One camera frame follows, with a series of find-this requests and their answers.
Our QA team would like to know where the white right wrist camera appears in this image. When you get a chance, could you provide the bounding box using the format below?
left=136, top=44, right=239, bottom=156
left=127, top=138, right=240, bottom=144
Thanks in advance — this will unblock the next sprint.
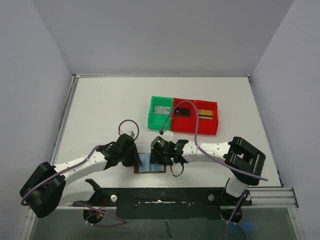
left=161, top=130, right=174, bottom=137

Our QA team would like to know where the red plastic bin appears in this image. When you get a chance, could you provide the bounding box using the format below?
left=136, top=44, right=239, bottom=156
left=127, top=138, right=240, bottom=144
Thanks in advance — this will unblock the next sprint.
left=195, top=100, right=219, bottom=136
left=170, top=98, right=197, bottom=134

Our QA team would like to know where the brown leather card holder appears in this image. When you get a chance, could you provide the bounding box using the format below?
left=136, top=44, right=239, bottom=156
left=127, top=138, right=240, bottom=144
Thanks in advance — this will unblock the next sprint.
left=133, top=153, right=167, bottom=174

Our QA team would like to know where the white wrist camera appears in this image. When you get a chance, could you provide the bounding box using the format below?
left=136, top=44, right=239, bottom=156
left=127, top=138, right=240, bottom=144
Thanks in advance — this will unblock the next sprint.
left=125, top=130, right=135, bottom=139
left=161, top=130, right=174, bottom=137

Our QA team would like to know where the aluminium frame rail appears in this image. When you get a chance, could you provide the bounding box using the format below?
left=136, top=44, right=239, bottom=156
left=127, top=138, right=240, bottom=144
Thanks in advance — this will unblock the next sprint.
left=49, top=74, right=80, bottom=165
left=28, top=186, right=300, bottom=212

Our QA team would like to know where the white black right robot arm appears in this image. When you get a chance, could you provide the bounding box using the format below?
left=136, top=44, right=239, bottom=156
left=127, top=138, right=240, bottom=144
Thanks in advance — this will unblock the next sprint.
left=150, top=136, right=267, bottom=198

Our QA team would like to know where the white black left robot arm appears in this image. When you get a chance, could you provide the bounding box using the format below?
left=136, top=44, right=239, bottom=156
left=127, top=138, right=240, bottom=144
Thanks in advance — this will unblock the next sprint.
left=19, top=131, right=142, bottom=218

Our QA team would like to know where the aluminium left frame rail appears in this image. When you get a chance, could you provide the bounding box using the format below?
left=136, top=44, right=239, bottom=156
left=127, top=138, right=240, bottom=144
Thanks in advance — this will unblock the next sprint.
left=49, top=74, right=80, bottom=165

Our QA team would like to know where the red plastic bin right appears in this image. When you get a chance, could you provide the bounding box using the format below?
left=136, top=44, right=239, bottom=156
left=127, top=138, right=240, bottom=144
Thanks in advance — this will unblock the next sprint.
left=195, top=100, right=219, bottom=136

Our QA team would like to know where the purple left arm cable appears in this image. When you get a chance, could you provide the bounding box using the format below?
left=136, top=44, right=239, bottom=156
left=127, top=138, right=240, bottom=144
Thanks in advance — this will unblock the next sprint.
left=20, top=119, right=140, bottom=228

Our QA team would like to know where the aluminium front frame rail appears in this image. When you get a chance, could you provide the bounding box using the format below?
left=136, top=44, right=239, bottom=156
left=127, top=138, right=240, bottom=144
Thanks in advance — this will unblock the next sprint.
left=28, top=186, right=300, bottom=212

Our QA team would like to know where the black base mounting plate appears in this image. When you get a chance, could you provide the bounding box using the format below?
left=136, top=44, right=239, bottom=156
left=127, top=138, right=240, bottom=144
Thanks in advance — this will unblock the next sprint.
left=72, top=179, right=239, bottom=220

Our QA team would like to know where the dark grey card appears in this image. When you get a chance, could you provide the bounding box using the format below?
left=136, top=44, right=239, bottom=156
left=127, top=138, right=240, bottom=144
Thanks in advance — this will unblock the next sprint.
left=174, top=107, right=191, bottom=118

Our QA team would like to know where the green plastic bin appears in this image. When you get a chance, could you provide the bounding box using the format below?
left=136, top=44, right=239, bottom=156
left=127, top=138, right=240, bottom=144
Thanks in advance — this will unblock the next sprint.
left=147, top=96, right=174, bottom=131

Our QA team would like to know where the red plastic bin middle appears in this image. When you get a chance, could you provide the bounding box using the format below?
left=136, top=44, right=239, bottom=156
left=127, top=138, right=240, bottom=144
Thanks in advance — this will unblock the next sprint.
left=170, top=98, right=197, bottom=134

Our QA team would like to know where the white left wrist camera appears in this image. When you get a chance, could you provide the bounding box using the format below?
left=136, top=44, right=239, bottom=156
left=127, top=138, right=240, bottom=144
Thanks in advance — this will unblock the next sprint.
left=125, top=130, right=135, bottom=139

